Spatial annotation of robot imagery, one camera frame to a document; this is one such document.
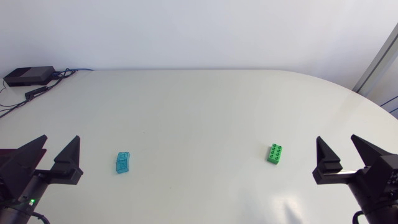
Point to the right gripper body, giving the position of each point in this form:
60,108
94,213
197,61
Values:
373,203

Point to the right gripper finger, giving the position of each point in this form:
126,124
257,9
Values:
381,172
326,172

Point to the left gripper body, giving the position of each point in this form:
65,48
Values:
21,202

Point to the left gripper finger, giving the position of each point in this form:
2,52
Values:
70,169
25,165

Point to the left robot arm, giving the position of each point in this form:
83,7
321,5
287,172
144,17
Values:
11,217

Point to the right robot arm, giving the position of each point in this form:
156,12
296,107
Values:
384,217

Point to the translucent blue toy brick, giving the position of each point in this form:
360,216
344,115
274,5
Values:
122,162

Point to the green toy brick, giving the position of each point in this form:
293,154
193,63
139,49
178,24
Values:
275,154

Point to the black power brick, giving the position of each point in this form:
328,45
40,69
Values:
28,75

